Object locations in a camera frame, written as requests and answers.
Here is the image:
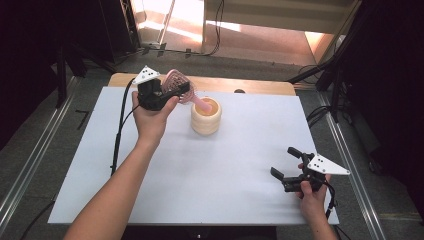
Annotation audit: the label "black floor cables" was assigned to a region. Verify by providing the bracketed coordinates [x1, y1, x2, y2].
[305, 105, 334, 129]

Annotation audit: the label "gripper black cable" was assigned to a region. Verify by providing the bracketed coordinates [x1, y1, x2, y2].
[109, 78, 141, 176]
[324, 182, 337, 220]

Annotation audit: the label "person's left hand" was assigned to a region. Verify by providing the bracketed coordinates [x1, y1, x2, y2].
[131, 90, 180, 145]

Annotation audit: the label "black hanging cable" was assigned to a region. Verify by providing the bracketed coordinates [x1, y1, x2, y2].
[199, 0, 225, 57]

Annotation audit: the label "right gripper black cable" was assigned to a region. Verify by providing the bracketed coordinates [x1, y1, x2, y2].
[324, 182, 337, 220]

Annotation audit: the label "aluminium floor rail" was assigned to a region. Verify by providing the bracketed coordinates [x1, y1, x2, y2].
[316, 91, 388, 240]
[0, 75, 81, 231]

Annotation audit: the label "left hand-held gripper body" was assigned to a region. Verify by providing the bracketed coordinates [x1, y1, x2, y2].
[132, 65, 175, 112]

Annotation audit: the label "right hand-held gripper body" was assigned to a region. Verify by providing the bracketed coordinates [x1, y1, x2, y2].
[282, 152, 351, 193]

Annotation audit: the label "pink hairbrush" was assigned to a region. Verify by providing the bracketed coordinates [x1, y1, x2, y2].
[162, 68, 213, 114]

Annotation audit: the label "person's right hand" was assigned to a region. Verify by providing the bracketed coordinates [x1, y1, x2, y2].
[296, 163, 332, 218]

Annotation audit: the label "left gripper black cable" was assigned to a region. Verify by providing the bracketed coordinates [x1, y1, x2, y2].
[109, 78, 141, 176]

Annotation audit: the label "cream ringed holder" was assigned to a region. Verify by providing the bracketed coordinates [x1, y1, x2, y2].
[190, 96, 223, 136]

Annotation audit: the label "black tripod stand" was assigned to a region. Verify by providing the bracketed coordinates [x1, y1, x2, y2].
[287, 19, 364, 124]

